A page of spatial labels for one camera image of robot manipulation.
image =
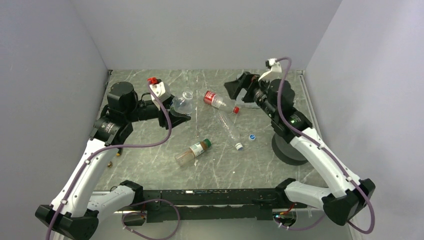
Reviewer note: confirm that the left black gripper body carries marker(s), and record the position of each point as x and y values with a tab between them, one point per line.
162	119

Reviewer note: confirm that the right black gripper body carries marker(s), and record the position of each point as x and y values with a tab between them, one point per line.
252	82

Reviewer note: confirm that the blue label water bottle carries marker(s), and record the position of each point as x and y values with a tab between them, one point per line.
183	103

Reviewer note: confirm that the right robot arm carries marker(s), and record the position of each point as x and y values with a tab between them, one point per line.
296	142

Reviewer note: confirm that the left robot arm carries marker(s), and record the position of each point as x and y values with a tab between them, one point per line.
109	133

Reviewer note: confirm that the red label clear bottle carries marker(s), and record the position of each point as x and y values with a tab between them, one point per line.
220	102

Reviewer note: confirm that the clear unlabeled plastic bottle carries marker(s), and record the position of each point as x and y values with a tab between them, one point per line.
230	130

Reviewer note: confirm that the brown bottle green cap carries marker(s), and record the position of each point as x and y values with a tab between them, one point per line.
192	152

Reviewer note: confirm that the clear plastic organizer box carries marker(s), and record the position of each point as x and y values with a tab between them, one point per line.
241	104

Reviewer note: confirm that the black round disc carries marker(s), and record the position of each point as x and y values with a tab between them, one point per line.
286	152

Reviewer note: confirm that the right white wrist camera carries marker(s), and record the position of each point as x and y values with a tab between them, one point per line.
274	70

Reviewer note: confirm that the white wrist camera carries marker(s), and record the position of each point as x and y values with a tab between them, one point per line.
159	88
274	70

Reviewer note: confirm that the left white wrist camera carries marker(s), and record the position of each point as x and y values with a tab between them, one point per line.
159	88

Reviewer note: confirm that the aluminium rail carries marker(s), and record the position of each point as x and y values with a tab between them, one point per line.
79	200

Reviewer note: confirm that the black base frame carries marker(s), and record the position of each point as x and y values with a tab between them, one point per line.
262	204

